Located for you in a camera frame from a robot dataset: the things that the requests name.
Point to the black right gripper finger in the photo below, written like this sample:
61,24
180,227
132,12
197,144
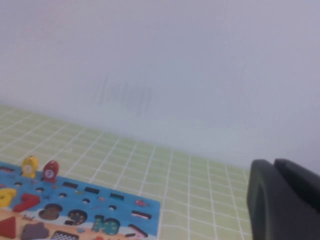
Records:
282,207

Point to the green checked tablecloth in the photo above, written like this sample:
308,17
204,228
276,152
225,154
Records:
187,200

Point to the orange plus sign piece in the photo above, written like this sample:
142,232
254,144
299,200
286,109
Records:
99,238

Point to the blue wooden puzzle board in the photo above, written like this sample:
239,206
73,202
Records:
125,212

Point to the brown star piece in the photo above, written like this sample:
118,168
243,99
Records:
35,231

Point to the red triangle piece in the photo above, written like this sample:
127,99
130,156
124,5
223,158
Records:
7,228

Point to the yellow fish peg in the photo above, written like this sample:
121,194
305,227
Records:
30,167

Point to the red number seven piece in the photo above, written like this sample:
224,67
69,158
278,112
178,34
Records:
26,201

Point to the red fish peg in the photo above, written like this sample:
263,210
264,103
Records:
50,171

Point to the yellow number six piece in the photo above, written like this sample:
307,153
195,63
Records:
6,197

